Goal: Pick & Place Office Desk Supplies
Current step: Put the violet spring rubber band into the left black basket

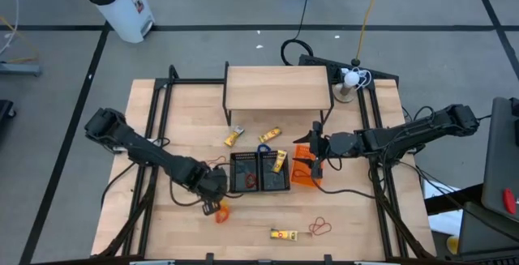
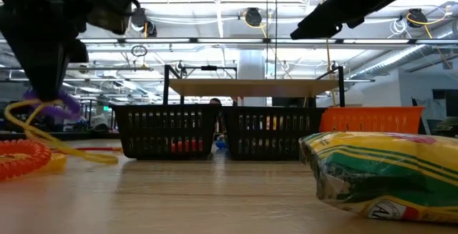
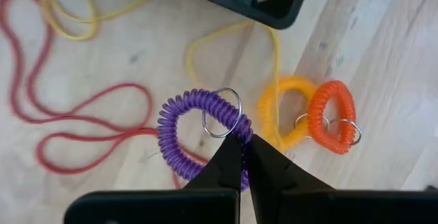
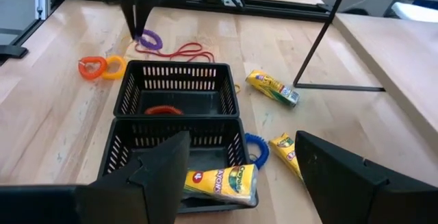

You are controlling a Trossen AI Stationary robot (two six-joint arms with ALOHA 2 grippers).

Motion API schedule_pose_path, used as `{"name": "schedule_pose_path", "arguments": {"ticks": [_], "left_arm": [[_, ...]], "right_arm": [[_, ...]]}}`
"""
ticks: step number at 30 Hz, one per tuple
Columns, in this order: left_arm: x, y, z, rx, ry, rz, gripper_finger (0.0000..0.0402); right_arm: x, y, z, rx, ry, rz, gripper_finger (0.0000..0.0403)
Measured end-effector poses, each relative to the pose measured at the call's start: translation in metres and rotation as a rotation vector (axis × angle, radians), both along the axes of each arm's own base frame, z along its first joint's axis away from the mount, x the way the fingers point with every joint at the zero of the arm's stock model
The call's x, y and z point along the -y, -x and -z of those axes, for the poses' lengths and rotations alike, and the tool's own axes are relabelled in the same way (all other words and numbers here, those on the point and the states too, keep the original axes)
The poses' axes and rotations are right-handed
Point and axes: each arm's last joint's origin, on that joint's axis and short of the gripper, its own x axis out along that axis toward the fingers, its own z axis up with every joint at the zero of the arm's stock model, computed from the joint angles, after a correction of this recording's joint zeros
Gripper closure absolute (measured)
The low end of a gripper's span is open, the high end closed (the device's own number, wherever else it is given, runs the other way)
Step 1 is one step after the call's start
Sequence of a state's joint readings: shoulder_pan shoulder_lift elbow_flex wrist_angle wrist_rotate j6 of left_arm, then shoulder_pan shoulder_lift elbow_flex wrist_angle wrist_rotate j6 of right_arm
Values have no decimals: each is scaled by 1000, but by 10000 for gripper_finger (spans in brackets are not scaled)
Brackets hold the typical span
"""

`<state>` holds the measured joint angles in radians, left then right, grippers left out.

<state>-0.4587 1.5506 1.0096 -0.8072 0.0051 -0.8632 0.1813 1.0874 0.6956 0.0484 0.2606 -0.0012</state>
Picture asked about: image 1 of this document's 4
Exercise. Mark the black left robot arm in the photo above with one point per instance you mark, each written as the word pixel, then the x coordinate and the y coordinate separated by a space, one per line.
pixel 142 147

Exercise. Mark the wooden shelf riser black legs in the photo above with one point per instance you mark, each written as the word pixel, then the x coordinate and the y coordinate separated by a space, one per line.
pixel 275 88

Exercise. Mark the grey metal floor base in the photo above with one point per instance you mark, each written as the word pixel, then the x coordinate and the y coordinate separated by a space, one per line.
pixel 20 69

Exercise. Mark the orange slotted plastic basket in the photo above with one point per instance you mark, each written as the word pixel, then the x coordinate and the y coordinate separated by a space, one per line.
pixel 300 153

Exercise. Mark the black table edge bracket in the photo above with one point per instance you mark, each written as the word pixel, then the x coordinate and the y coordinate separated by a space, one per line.
pixel 210 258
pixel 327 258

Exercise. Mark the yellow green crayon pack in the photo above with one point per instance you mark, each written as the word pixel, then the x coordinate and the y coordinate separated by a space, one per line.
pixel 270 135
pixel 234 136
pixel 284 235
pixel 279 161

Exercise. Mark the white paper sheet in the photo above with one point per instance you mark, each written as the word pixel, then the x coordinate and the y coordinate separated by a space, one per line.
pixel 442 220

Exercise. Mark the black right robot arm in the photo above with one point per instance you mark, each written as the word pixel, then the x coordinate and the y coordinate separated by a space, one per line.
pixel 405 135

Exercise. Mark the white trash can black liner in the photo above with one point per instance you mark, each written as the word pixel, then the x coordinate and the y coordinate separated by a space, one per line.
pixel 117 9

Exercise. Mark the dark grey equipment case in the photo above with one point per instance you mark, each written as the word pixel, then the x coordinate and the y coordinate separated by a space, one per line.
pixel 503 155

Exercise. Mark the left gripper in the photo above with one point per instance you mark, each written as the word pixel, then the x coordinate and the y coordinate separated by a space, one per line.
pixel 215 184

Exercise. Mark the red oval object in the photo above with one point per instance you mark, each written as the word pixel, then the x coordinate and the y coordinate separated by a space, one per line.
pixel 509 201

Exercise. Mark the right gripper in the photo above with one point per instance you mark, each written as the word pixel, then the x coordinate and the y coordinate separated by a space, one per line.
pixel 340 145

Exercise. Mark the black power strip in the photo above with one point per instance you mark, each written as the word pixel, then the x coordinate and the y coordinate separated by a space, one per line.
pixel 320 63

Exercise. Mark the white bulb desk lamp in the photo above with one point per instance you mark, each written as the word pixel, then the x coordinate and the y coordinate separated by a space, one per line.
pixel 350 79

